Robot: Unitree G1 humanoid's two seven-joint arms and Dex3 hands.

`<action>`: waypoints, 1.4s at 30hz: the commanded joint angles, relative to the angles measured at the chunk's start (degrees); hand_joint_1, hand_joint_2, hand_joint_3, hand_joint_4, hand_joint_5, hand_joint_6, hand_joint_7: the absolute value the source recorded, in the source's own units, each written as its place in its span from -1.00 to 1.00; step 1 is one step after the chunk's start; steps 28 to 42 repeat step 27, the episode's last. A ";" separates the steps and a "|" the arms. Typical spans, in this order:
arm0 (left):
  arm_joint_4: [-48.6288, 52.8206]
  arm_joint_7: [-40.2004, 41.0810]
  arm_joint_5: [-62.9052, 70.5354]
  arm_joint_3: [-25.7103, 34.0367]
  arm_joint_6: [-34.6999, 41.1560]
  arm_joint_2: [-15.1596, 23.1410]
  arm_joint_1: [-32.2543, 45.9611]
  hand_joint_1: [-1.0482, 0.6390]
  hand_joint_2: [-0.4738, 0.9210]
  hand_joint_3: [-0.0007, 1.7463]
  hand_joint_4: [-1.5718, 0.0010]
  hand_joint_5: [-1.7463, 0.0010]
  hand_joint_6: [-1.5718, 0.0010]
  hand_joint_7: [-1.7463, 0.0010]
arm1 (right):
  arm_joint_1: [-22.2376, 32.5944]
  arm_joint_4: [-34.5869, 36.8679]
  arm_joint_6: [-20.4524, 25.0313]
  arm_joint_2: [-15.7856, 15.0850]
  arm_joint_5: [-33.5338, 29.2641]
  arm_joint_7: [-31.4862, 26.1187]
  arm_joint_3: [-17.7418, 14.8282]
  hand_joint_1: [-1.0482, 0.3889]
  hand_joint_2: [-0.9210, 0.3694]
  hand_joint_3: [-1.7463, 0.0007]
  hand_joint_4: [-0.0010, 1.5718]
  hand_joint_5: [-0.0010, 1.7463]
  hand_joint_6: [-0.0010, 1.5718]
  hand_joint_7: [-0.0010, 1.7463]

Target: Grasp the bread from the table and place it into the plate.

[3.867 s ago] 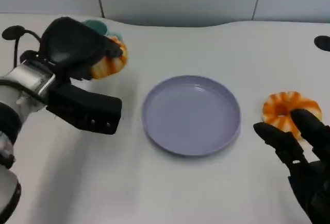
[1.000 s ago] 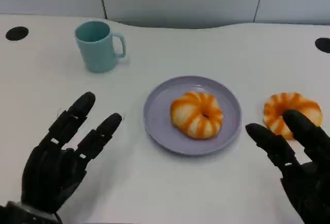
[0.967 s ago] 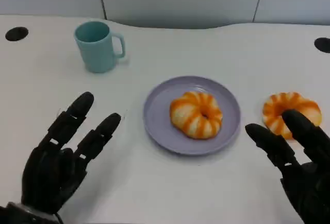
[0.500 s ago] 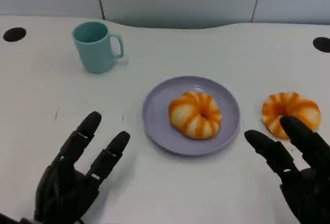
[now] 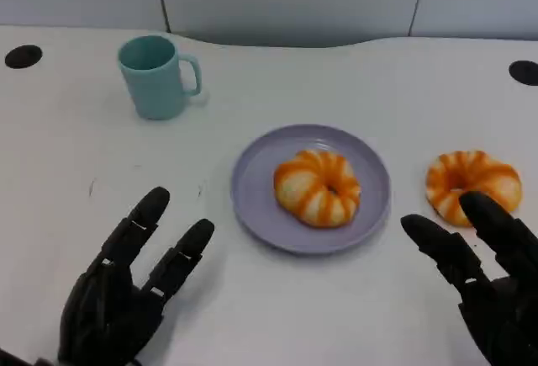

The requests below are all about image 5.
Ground orange white toy bread roll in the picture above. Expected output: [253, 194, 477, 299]
[425, 149, 524, 228]
[273, 149, 362, 229]

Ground pale green mug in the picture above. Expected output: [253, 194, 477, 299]
[117, 35, 203, 121]

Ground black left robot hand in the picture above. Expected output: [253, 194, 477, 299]
[57, 186, 216, 366]

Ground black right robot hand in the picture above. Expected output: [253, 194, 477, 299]
[400, 191, 538, 366]

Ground black table grommet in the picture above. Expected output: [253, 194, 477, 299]
[508, 60, 538, 87]
[4, 45, 44, 70]

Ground lilac plate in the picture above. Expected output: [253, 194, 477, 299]
[229, 124, 392, 257]

